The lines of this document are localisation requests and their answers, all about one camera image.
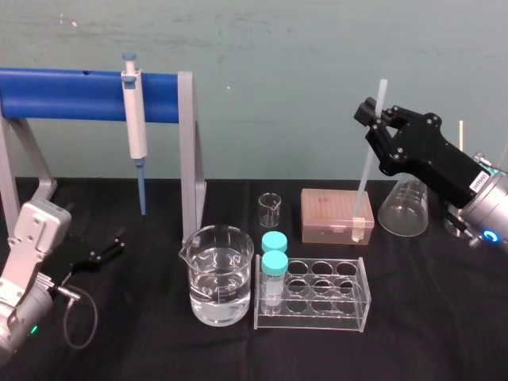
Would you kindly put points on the white blue pipette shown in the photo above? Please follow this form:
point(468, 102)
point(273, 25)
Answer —
point(134, 119)

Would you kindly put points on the thin yellow stick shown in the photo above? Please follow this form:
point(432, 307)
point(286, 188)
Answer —
point(461, 135)

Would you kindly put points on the translucent pink pipette tip box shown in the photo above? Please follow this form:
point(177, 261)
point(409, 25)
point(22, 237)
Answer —
point(325, 218)

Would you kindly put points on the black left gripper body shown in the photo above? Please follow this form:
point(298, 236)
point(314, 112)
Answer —
point(81, 256)

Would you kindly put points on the clear acrylic tube rack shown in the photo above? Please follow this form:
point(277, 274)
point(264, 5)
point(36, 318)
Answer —
point(337, 305)

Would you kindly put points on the glass conical flask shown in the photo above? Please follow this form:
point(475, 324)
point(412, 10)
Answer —
point(402, 214)

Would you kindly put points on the blue bar stand grey legs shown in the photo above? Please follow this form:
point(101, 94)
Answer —
point(71, 95)

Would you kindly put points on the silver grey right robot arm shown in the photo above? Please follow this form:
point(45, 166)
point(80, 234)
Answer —
point(486, 222)

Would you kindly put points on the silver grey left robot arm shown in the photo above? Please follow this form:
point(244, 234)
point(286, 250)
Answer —
point(28, 254)

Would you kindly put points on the black table cloth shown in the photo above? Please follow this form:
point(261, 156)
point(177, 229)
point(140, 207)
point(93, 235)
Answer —
point(397, 317)

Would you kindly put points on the translucent white stirring rod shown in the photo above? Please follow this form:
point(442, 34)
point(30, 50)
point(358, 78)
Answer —
point(368, 166)

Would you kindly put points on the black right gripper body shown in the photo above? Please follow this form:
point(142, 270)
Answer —
point(428, 151)

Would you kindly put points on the teal capped sample tube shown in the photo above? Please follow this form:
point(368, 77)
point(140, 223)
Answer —
point(274, 241)
point(274, 266)

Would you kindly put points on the small empty glass beaker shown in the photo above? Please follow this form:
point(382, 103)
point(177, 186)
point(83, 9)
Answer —
point(270, 210)

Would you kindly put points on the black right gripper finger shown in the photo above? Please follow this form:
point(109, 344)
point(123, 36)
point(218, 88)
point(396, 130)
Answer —
point(367, 112)
point(383, 139)

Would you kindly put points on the large glass beaker with water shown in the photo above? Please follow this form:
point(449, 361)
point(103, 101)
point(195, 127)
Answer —
point(218, 289)

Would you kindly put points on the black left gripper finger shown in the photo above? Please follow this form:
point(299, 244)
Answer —
point(111, 249)

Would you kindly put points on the cream tape piece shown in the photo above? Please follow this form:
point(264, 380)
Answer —
point(358, 230)

